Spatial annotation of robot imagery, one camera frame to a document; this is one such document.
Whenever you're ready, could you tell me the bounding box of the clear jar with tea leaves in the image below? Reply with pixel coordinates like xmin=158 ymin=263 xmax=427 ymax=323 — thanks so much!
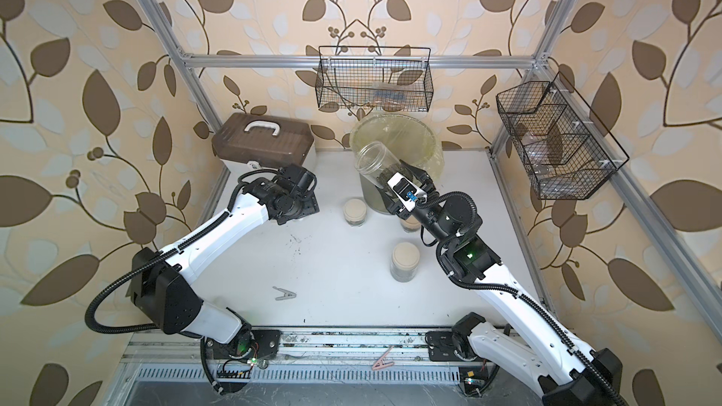
xmin=355 ymin=141 xmax=412 ymax=190

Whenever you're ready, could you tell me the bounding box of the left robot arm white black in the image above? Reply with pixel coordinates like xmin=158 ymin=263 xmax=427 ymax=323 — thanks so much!
xmin=85 ymin=165 xmax=320 ymax=360

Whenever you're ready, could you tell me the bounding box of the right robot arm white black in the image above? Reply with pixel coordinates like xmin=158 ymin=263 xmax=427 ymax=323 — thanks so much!
xmin=378 ymin=163 xmax=626 ymax=405

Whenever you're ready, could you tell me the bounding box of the mesh trash bin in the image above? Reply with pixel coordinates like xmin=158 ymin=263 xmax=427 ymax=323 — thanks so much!
xmin=352 ymin=114 xmax=441 ymax=216

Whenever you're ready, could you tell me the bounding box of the jar with beige lid back-right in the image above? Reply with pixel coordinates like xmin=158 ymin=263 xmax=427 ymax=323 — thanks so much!
xmin=400 ymin=216 xmax=422 ymax=233

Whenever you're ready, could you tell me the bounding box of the jar with beige lid back-left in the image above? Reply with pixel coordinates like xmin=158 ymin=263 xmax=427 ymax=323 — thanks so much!
xmin=343 ymin=198 xmax=368 ymax=226

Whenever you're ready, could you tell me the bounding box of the brown lidded storage box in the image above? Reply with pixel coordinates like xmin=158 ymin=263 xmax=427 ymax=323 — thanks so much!
xmin=212 ymin=113 xmax=317 ymax=175

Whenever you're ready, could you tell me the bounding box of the jar with beige lid front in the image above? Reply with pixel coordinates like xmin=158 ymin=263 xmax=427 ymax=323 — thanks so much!
xmin=390 ymin=242 xmax=420 ymax=283

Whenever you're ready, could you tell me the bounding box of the grey clip on table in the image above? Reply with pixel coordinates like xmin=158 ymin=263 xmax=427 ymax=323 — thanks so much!
xmin=273 ymin=286 xmax=297 ymax=301

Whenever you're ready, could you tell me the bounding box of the plastic bag in right basket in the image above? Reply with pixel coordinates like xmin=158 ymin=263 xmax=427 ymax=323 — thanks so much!
xmin=524 ymin=141 xmax=599 ymax=199

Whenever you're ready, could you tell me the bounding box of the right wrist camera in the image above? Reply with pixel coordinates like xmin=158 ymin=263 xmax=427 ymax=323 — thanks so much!
xmin=387 ymin=172 xmax=428 ymax=211

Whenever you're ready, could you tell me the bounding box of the back wire basket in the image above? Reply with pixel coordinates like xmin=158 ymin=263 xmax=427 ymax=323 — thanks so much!
xmin=314 ymin=44 xmax=434 ymax=113

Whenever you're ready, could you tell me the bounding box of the wire basket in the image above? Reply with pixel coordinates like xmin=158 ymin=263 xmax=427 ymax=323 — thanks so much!
xmin=314 ymin=44 xmax=434 ymax=113
xmin=496 ymin=73 xmax=630 ymax=200

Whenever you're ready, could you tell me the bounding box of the right wire basket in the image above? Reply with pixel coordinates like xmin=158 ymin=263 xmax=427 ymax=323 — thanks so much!
xmin=496 ymin=73 xmax=630 ymax=200

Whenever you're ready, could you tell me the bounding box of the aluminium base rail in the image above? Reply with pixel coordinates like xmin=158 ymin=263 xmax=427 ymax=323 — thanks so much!
xmin=120 ymin=326 xmax=588 ymax=385

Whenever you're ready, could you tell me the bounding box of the pink clip on rail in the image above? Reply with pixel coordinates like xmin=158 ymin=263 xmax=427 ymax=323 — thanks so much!
xmin=372 ymin=346 xmax=395 ymax=371

